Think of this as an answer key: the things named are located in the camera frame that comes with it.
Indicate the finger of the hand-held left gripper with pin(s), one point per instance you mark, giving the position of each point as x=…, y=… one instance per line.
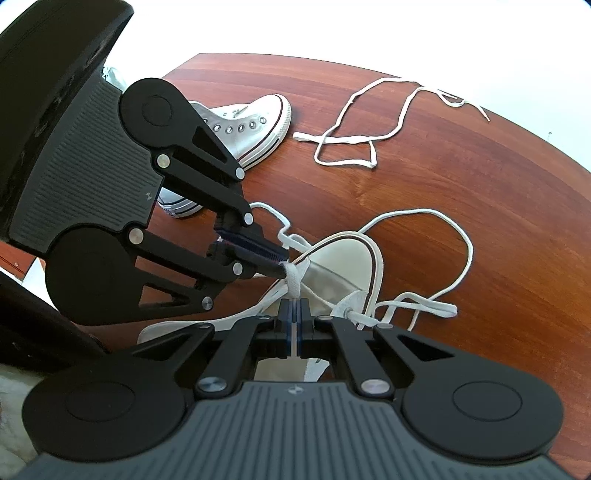
x=251, y=241
x=221, y=259

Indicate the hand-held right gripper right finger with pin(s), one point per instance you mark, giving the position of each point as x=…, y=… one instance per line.
x=302, y=323

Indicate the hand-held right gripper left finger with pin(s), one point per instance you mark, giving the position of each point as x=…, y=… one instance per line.
x=288, y=323

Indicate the white shoelace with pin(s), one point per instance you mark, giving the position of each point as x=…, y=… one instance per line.
x=294, y=281
x=307, y=136

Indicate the white high-top canvas shoe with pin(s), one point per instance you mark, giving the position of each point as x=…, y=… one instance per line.
x=341, y=267
x=258, y=124

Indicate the white fuzzy cloth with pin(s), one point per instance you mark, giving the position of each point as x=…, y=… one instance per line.
x=11, y=406

